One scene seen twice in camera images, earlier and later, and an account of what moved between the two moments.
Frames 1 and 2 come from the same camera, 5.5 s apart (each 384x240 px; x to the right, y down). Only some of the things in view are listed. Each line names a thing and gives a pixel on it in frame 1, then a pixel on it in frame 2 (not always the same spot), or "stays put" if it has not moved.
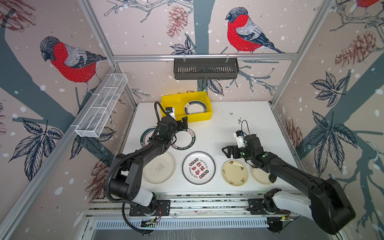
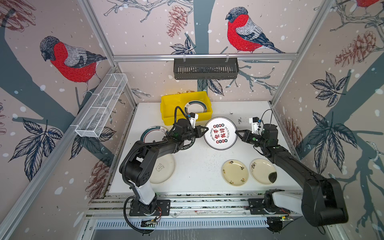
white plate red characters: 198,168 to 221,134
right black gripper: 235,147 to 246,137
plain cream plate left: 160,169 stays put
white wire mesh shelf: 101,104 stays put
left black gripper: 184,123 to 198,131
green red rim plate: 195,106 stays put
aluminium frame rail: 230,57 stays put
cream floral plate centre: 235,172 stays put
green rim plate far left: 147,135 stays put
